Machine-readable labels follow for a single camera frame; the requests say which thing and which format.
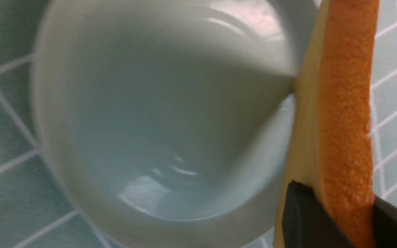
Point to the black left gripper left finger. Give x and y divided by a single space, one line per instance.
306 224

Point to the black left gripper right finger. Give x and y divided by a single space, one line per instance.
385 223

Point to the toast slice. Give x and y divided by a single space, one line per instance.
330 149

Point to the pale green plate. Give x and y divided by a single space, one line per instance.
166 123

